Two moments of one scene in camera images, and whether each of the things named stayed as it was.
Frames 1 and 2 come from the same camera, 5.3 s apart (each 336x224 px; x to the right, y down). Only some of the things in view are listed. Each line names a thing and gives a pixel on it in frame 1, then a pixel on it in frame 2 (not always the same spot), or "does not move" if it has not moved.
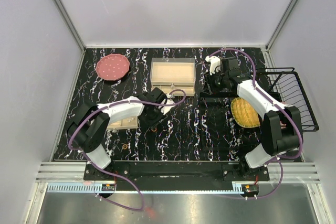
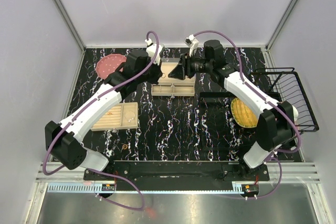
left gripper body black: [155, 118] -> [151, 74]
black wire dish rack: [218, 129] does not move
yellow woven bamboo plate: [243, 115] does not move
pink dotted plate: [113, 67] does not move
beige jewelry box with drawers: [172, 73] does not move
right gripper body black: [216, 82] -> [186, 60]
